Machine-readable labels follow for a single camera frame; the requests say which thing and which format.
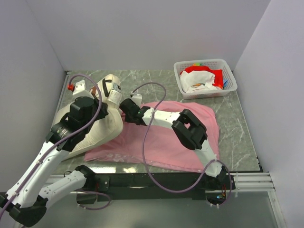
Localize cream pillow with bear print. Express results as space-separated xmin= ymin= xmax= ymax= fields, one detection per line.
xmin=54 ymin=74 xmax=124 ymax=160

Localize pink pillowcase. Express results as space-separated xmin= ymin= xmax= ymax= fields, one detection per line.
xmin=84 ymin=101 xmax=219 ymax=172

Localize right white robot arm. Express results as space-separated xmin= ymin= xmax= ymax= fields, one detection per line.
xmin=119 ymin=98 xmax=232 ymax=193

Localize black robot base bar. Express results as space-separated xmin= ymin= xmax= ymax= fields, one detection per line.
xmin=66 ymin=165 xmax=236 ymax=205

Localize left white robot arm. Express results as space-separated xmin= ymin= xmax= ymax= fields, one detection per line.
xmin=0 ymin=96 xmax=108 ymax=228

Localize white plastic basket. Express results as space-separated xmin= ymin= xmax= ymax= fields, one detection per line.
xmin=174 ymin=59 xmax=237 ymax=100

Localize red and white cloth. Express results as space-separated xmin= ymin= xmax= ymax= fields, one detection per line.
xmin=179 ymin=66 xmax=224 ymax=93

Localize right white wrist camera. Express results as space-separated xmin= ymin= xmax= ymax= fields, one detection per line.
xmin=130 ymin=93 xmax=142 ymax=106

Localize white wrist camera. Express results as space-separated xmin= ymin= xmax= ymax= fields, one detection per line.
xmin=130 ymin=93 xmax=142 ymax=106
xmin=67 ymin=80 xmax=87 ymax=98

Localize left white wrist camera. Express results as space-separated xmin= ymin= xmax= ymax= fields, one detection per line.
xmin=67 ymin=80 xmax=87 ymax=98

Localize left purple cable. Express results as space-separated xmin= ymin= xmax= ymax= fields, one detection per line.
xmin=0 ymin=74 xmax=103 ymax=217

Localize purple cable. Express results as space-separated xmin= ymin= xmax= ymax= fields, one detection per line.
xmin=130 ymin=82 xmax=233 ymax=207
xmin=0 ymin=74 xmax=103 ymax=217

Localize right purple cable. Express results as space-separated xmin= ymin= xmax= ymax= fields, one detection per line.
xmin=130 ymin=82 xmax=233 ymax=207

